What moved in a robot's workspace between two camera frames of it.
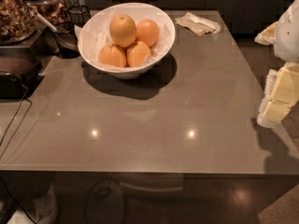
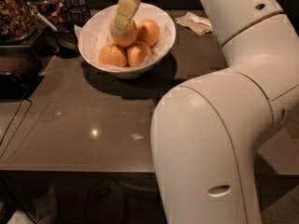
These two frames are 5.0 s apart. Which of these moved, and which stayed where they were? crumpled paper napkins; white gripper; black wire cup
Moved: white gripper
Stayed: black wire cup; crumpled paper napkins
